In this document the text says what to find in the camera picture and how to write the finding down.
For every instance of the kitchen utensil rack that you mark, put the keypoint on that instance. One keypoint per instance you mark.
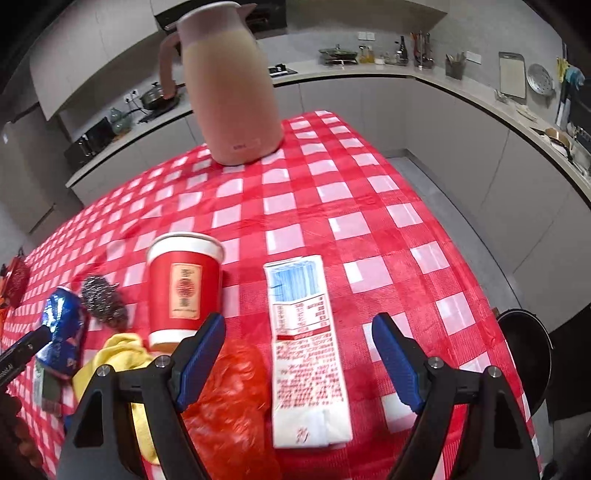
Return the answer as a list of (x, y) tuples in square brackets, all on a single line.
[(422, 53)]

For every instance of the red plastic bag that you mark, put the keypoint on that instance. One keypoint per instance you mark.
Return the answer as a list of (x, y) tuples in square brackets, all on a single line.
[(231, 415)]

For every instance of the yellow oil bottles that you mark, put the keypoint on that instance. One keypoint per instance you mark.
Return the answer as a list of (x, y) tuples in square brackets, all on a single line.
[(367, 55)]

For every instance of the red paper cup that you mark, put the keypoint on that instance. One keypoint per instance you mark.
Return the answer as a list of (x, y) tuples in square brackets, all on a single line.
[(180, 286)]

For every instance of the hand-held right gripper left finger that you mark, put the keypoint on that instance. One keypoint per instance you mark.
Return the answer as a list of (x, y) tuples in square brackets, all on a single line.
[(203, 355)]

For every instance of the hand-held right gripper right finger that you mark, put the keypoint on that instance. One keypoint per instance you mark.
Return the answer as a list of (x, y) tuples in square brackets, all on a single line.
[(397, 360)]

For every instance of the red pouch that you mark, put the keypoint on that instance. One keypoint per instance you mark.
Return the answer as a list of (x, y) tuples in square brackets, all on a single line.
[(16, 281)]

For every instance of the crushed blue can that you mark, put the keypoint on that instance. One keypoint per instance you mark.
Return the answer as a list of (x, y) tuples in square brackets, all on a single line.
[(62, 318)]

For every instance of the white cutting board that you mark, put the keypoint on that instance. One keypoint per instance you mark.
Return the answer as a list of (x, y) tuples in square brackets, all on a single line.
[(512, 76)]

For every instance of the round metal steamer tray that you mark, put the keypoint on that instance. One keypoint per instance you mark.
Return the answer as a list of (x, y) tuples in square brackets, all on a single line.
[(540, 79)]

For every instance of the black countertop oven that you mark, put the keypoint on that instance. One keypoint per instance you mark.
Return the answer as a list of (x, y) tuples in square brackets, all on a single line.
[(90, 141)]

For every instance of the steel wool scrubber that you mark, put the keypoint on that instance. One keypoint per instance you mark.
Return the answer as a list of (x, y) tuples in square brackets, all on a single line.
[(101, 300)]

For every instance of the wok on stove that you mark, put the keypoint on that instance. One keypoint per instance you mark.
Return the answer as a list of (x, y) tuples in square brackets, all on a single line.
[(154, 97)]

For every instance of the grey refrigerator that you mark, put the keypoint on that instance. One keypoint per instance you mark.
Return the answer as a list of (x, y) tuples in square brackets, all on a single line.
[(27, 166)]

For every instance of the glass pot with lid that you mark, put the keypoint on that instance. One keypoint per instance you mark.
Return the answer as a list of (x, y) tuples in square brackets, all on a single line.
[(120, 122)]

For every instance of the grey wall cabinets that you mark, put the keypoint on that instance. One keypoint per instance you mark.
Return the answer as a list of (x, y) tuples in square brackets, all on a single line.
[(92, 50)]

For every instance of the white wall switch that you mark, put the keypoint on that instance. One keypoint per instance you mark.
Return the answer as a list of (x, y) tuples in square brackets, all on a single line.
[(472, 57), (367, 35)]

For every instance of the yellow cloth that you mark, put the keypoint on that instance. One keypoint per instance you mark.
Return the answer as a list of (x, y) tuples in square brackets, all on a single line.
[(120, 350)]

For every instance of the person's left hand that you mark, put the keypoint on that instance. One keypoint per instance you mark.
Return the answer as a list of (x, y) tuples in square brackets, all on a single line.
[(21, 438)]

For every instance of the red checkered tablecloth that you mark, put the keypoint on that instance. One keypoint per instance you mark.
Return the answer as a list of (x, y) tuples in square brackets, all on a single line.
[(323, 194)]

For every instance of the grey kitchen counter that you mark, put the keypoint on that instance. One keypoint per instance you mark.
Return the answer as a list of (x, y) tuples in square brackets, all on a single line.
[(461, 129)]

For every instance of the round metal trash bin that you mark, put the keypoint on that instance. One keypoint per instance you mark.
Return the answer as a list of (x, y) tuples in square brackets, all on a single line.
[(526, 360)]

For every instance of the pink thermos jug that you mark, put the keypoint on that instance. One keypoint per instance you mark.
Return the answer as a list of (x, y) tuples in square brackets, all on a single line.
[(231, 92)]

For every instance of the white milk carton red print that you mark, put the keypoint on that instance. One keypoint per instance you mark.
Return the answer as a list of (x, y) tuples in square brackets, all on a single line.
[(304, 360)]

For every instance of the brown frying pan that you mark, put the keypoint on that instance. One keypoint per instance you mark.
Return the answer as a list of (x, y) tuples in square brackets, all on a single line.
[(558, 141)]

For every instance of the dark chopstick holder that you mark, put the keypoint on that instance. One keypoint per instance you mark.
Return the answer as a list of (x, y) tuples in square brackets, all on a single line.
[(455, 69)]

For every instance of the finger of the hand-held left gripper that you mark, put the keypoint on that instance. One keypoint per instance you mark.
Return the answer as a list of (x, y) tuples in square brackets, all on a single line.
[(27, 344)]

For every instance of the pan with glass lid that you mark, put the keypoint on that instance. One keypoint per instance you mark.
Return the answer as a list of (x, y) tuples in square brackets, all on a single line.
[(337, 53)]

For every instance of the dark green packet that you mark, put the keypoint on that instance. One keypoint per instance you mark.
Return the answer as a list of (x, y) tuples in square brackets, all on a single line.
[(48, 392)]

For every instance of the dark wine bottle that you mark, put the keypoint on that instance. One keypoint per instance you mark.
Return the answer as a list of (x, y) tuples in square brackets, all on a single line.
[(402, 50)]

